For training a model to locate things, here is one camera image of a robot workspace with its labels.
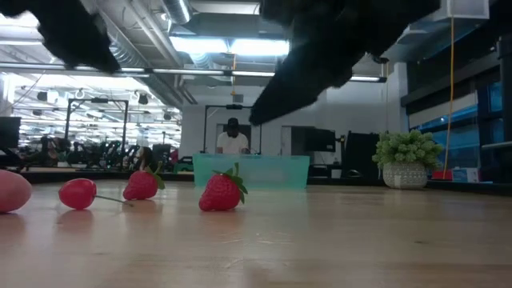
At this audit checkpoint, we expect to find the white and blue box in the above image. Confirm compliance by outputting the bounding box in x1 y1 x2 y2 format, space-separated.
451 166 480 184

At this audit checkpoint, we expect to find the white ceiling unit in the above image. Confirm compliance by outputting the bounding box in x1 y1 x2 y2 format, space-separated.
434 0 491 22

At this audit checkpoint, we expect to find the red plastic box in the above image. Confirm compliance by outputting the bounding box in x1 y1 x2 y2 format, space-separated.
430 169 454 182

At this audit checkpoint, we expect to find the pink plastic peach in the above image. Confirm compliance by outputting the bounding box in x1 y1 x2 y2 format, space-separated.
0 169 33 214

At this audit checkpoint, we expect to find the silver ventilation duct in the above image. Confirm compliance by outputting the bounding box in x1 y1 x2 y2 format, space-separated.
159 0 194 26

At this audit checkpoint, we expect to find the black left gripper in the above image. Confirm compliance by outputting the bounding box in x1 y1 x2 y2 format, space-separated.
0 0 121 74

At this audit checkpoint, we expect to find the red cherry with stem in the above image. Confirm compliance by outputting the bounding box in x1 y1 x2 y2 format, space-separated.
58 178 135 211

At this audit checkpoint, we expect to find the teal plastic tupperware container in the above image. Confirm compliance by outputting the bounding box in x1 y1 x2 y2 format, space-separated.
192 154 311 190

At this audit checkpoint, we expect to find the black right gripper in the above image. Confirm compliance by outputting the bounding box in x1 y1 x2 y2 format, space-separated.
248 0 385 126

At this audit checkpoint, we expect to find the bright ceiling light panel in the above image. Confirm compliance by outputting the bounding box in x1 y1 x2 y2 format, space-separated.
170 35 291 57

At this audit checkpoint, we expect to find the green plant in white pot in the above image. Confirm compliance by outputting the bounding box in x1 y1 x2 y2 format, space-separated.
371 130 444 190

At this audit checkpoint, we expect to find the red plastic strawberry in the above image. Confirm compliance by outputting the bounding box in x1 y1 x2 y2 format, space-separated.
122 160 166 202
198 162 250 213

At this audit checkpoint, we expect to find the long linear ceiling light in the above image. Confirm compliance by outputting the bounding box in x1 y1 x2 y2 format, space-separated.
0 62 388 84

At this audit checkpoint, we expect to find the black computer monitor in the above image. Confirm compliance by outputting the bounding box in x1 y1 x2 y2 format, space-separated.
0 115 22 149

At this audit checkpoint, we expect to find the yellow cable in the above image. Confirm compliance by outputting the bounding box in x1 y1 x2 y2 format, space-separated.
442 18 457 180

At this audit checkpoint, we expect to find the black upright panel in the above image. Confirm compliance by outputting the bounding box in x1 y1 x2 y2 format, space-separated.
343 130 382 180

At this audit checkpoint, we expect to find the person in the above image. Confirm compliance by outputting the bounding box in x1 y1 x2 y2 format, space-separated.
215 117 251 155

